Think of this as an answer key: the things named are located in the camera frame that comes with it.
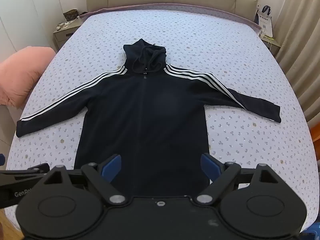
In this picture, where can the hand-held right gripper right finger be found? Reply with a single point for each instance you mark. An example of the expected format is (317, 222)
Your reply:
(210, 167)

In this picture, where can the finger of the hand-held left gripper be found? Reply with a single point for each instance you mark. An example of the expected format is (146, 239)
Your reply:
(25, 172)

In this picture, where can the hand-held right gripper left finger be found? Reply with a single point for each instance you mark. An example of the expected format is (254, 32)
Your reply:
(111, 168)

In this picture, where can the navy white-striped hoodie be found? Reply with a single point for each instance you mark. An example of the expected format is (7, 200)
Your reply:
(142, 117)

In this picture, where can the pink pillow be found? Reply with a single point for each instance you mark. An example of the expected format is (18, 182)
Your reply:
(20, 75)

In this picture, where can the floral quilted bedspread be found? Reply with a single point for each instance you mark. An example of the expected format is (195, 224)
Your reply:
(225, 55)

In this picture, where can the beige nightstand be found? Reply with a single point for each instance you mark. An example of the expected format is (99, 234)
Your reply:
(63, 33)
(272, 43)

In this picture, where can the white tote bag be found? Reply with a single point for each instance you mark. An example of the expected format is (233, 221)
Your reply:
(266, 22)

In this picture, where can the brown patterned bag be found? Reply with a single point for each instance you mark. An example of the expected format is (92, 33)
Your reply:
(70, 14)

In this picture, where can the white wardrobe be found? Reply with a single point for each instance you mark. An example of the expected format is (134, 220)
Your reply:
(15, 10)

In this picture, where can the beige curtain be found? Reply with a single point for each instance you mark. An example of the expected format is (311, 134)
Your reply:
(297, 30)

